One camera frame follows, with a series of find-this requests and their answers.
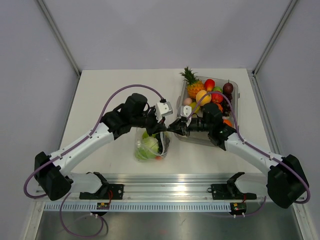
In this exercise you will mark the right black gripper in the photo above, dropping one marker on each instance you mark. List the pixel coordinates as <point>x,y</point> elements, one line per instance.
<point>180,127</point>

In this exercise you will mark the yellow toy peach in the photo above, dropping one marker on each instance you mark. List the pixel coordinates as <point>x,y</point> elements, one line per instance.
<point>203,98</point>

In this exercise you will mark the orange toy persimmon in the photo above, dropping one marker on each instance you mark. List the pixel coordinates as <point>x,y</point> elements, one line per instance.
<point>220,107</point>

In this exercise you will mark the yellow toy starfruit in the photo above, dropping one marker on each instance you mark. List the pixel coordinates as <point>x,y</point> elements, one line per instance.
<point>194,107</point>

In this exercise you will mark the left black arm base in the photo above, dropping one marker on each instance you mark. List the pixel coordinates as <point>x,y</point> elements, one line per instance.
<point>112,191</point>

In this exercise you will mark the right aluminium frame post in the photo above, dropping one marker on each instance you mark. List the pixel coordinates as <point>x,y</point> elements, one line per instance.
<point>275,35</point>

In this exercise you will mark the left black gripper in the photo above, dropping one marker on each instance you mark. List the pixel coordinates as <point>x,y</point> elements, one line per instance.
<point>156,127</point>

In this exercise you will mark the aluminium frame post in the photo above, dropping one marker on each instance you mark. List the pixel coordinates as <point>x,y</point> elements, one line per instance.
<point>44,9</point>
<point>275,35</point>

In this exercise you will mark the clear zip top bag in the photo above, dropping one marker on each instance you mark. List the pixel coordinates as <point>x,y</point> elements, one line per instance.
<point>138,134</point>

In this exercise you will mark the left aluminium frame post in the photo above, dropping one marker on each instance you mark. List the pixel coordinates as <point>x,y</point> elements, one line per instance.
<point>44,9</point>

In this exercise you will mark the orange toy tangerine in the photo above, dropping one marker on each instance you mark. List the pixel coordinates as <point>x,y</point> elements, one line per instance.
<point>226,121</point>

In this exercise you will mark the pink toy egg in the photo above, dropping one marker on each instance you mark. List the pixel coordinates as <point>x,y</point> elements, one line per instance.
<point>187,101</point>

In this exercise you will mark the green toy cabbage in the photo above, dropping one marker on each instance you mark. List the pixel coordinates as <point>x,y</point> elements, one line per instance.
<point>147,148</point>

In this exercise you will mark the light green toy fruit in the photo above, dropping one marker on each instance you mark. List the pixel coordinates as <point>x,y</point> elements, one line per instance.
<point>218,89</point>

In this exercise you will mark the toy pineapple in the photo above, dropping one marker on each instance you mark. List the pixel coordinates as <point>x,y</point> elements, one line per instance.
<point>194,85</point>

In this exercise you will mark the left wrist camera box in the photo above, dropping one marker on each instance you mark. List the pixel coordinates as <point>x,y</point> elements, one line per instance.
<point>163,109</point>

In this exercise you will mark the green toy apple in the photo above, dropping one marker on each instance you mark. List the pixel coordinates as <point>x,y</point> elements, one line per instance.
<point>145,135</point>

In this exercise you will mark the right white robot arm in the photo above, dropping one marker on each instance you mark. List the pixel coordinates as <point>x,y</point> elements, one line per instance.
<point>284,180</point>

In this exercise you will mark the aluminium mounting rail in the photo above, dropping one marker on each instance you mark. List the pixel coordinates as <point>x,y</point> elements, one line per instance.
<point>187,195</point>

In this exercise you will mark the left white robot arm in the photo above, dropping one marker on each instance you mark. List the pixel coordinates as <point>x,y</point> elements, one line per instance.
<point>54,172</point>

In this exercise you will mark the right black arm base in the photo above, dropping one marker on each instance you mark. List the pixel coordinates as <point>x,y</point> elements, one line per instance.
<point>229,191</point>

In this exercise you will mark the clear plastic food bin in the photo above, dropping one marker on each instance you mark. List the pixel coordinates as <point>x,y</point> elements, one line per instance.
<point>201,138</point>

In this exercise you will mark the red toy mango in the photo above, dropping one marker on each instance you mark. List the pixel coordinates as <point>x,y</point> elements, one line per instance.
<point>209,85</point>

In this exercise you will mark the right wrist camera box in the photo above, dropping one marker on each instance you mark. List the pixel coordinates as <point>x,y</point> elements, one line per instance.
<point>185,111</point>

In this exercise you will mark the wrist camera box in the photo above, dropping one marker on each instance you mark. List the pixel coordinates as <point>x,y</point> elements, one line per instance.
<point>185,111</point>
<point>163,109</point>

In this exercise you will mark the dark purple passion fruit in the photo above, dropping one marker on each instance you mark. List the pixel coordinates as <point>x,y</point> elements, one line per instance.
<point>228,88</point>

